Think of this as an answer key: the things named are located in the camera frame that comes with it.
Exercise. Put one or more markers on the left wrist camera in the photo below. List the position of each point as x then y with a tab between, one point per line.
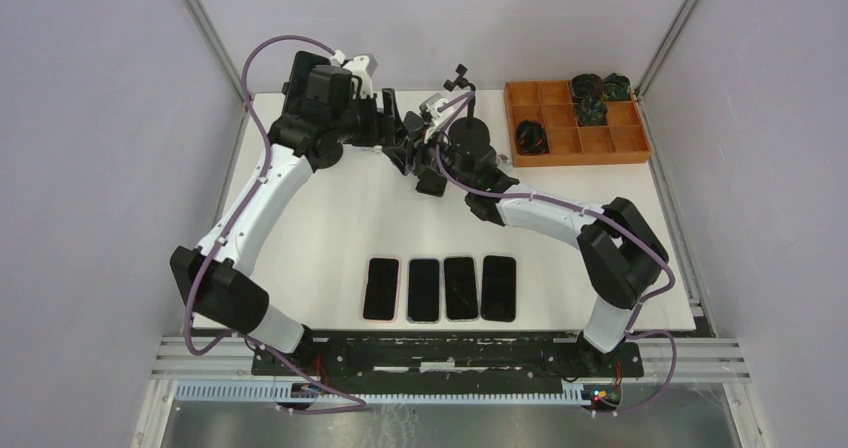
361	65

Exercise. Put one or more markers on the pink case phone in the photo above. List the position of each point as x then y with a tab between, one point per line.
381	290

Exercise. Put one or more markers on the black phone on tall stand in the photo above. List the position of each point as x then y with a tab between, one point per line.
294	88

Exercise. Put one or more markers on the black phone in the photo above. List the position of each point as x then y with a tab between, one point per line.
499	289
294	88
460	288

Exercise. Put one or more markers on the black mounting base plate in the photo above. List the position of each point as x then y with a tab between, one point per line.
383	362

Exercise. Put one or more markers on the tall black phone stand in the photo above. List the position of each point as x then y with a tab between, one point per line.
303	137
466	101

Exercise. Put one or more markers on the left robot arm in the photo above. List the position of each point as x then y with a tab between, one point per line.
327	105

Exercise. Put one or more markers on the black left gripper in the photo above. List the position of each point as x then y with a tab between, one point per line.
382	130

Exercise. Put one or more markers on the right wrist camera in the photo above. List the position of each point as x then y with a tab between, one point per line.
436	111

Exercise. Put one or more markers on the clear case phone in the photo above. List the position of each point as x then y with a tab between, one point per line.
423	286

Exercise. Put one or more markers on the wooden compartment tray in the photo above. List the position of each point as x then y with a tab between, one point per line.
544	128

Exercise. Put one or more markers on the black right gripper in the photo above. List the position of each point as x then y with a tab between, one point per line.
414	145

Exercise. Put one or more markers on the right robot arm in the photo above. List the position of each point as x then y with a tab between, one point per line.
621	253

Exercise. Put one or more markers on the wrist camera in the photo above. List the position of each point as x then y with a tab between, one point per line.
361	65
436	111

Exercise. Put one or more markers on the small black folding stand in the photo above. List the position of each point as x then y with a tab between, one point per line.
430	182

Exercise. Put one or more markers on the white slotted cable duct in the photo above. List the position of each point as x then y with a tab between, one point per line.
298	393

